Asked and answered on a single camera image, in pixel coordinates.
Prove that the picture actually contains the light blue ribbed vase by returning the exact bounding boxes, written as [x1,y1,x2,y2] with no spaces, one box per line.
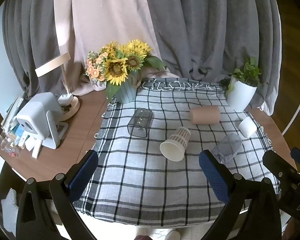
[113,72,138,104]

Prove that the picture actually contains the checked grey white cloth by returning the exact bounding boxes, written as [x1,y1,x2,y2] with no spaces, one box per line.
[73,78,282,227]

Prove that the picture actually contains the grey curtain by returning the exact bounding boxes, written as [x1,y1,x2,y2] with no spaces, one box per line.
[1,0,76,98]
[142,0,283,117]

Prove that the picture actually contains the striped cushion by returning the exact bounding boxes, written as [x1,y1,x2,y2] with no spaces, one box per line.
[0,188,19,233]

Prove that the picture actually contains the sunflower bouquet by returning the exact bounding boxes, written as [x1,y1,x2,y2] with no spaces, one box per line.
[84,39,167,101]

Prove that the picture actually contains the green potted plant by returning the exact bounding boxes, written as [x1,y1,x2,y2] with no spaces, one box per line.
[220,57,268,93]

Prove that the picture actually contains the white hoop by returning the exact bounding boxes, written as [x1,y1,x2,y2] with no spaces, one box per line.
[281,74,300,136]

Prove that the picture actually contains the white plant pot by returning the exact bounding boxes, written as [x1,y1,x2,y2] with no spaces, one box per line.
[226,76,258,112]

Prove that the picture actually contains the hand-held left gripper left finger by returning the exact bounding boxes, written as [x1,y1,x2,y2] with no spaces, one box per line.
[16,150,99,240]

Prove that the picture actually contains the clear plastic cup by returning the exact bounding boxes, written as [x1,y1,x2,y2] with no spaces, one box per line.
[211,133,243,167]

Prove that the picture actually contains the white power adapter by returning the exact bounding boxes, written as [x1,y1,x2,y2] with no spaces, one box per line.
[58,93,74,106]

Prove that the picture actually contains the row of books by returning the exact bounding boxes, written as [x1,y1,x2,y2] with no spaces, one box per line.
[1,96,25,133]

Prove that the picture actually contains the white desk lamp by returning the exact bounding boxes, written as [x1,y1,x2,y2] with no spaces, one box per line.
[35,52,81,121]

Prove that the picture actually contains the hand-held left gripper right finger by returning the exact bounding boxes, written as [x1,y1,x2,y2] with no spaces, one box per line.
[199,150,282,240]

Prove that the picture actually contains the pink curtain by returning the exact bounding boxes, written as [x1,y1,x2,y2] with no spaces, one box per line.
[53,0,181,96]

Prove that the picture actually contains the white projector on stand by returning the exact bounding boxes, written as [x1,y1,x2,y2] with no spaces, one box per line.
[16,92,69,149]

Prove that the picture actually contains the dark transparent square cup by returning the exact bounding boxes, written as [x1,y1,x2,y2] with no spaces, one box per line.
[127,108,154,138]

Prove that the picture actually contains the beige cup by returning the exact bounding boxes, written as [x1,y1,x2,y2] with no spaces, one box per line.
[189,106,221,125]

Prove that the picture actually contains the small white cup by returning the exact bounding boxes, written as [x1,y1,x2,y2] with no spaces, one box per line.
[238,117,257,138]

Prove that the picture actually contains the plaid paper cup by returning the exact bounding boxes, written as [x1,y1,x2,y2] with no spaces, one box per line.
[159,127,191,162]

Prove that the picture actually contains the small white boxes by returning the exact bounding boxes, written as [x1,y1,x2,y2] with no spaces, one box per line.
[14,127,43,159]

